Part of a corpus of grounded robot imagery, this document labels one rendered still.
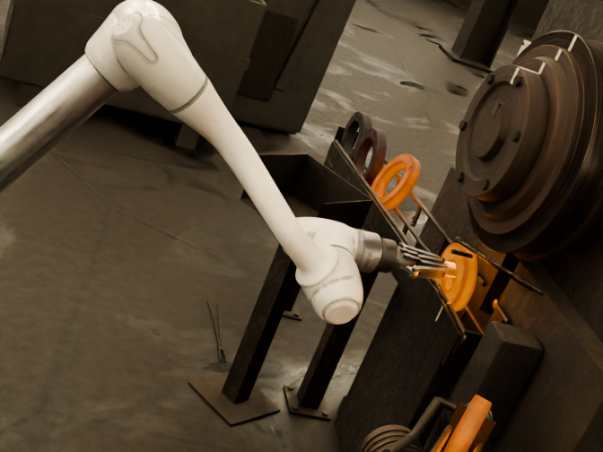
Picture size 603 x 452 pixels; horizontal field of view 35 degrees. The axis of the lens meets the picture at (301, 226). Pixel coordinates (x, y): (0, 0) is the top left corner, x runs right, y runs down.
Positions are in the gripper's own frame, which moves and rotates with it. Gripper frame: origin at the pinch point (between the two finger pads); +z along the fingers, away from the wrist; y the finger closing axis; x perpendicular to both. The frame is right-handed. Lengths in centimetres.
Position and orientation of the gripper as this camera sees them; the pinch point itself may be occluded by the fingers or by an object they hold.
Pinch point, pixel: (458, 270)
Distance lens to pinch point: 219.8
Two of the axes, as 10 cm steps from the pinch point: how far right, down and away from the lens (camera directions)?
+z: 9.4, 2.0, 2.7
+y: 1.6, 4.5, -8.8
